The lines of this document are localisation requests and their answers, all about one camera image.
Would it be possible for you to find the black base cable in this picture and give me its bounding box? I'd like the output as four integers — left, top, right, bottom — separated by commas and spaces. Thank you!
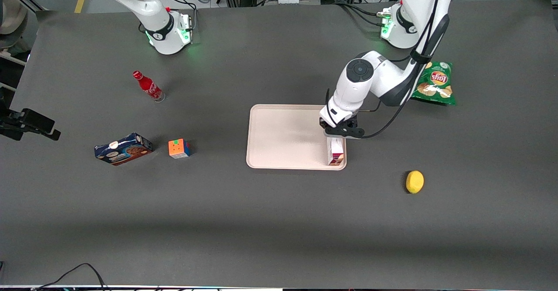
333, 1, 386, 26
163, 0, 197, 34

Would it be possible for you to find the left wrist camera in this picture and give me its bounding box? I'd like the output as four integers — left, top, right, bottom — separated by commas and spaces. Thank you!
323, 116, 365, 139

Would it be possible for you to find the dark grey table mat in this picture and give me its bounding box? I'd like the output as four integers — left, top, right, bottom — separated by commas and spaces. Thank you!
0, 0, 558, 289

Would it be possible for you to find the yellow lemon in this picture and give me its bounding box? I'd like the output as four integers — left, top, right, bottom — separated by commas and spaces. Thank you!
406, 171, 425, 194

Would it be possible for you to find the colourful puzzle cube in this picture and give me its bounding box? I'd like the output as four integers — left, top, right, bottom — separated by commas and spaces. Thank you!
168, 139, 192, 159

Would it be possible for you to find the red cookie box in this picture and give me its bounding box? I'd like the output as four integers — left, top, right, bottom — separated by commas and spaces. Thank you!
327, 137, 345, 166

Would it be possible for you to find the black looped floor cable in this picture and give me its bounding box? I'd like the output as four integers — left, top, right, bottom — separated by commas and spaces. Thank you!
31, 263, 109, 291

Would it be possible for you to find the blue cookie box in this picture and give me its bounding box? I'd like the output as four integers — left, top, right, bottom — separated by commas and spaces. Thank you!
94, 133, 153, 166

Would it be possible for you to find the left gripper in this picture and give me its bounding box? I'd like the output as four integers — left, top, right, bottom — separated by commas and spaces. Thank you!
320, 103, 359, 126

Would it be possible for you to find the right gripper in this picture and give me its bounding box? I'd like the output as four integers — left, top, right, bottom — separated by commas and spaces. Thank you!
0, 108, 22, 141

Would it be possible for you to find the black left base cable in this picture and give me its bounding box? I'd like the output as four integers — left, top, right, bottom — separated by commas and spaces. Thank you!
333, 1, 386, 26

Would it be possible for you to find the pale pink plastic tray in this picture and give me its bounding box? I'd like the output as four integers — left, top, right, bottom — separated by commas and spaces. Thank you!
246, 104, 347, 171

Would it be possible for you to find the green chips bag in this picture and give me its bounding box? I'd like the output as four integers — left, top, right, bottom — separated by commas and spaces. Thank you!
411, 61, 456, 106

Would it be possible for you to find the red soda bottle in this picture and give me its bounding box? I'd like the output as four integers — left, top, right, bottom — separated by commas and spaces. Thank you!
133, 70, 166, 103

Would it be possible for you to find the black right base cable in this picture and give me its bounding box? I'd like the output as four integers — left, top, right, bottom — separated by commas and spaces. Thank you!
163, 0, 197, 34

